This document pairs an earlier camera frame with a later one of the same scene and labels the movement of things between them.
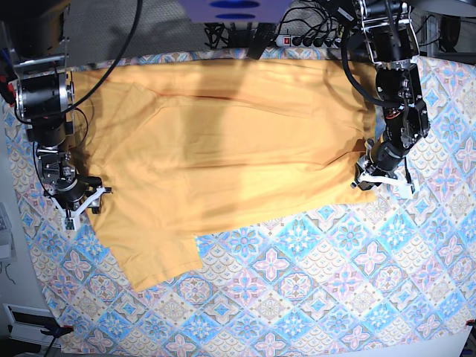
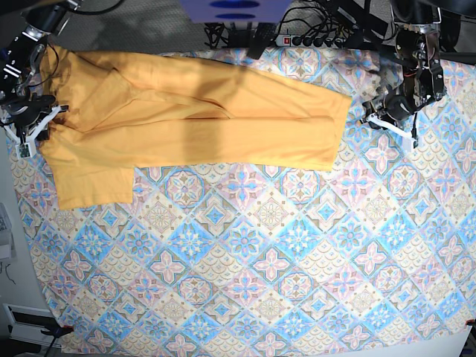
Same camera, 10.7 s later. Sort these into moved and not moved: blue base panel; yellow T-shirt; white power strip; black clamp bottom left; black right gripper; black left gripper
Moved: yellow T-shirt; black right gripper; black left gripper
Not moved: white power strip; blue base panel; black clamp bottom left
